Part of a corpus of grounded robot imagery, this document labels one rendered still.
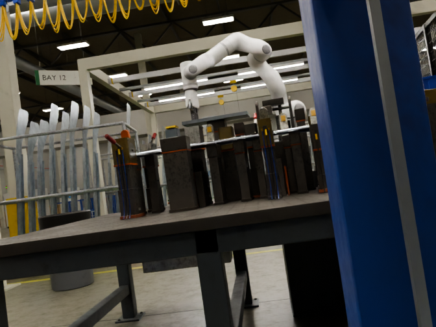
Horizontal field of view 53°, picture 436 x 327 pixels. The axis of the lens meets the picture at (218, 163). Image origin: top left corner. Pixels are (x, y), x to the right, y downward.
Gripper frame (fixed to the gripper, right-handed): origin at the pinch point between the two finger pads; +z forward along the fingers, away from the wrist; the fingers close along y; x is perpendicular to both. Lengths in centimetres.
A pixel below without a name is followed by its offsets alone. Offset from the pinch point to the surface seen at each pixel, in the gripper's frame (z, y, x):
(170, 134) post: 7.6, 4.1, -14.6
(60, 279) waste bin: 108, -122, -200
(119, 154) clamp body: 20, 59, -17
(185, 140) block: 18, 52, 13
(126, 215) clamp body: 47, 58, -18
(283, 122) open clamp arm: 13, 13, 51
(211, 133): 13.0, 17.7, 13.7
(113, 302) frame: 98, 7, -63
